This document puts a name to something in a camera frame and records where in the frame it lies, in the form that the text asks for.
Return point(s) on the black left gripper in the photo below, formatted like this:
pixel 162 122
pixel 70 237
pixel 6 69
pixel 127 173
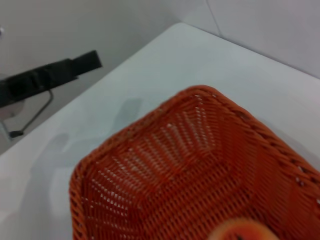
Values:
pixel 35 80

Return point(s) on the orange woven plastic basket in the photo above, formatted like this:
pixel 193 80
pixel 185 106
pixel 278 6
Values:
pixel 200 175

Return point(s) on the round toasted bread bun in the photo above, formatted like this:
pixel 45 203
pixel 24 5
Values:
pixel 242 230

